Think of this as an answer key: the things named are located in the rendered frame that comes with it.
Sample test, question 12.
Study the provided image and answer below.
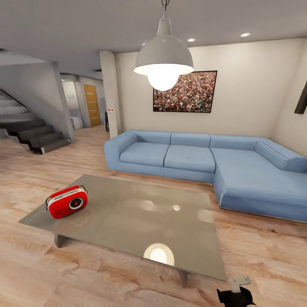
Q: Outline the radio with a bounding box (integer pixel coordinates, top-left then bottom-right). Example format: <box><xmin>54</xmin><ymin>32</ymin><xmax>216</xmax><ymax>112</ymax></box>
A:
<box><xmin>46</xmin><ymin>186</ymin><xmax>88</xmax><ymax>219</ymax></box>

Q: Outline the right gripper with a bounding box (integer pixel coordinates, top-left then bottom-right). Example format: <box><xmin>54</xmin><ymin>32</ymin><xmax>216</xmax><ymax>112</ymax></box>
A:
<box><xmin>217</xmin><ymin>286</ymin><xmax>252</xmax><ymax>307</ymax></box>

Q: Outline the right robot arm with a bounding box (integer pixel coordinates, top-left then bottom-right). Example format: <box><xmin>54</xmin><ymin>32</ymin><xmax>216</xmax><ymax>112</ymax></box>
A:
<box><xmin>217</xmin><ymin>276</ymin><xmax>259</xmax><ymax>307</ymax></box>

